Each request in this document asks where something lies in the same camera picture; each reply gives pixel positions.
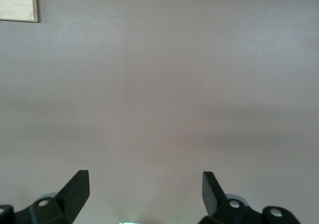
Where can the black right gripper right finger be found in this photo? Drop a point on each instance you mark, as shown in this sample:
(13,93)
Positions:
(224,214)

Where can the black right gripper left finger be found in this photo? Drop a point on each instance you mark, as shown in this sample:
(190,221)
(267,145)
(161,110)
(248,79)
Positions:
(64,204)

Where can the wooden cutting board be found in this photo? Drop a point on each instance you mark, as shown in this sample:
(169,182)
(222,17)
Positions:
(15,2)

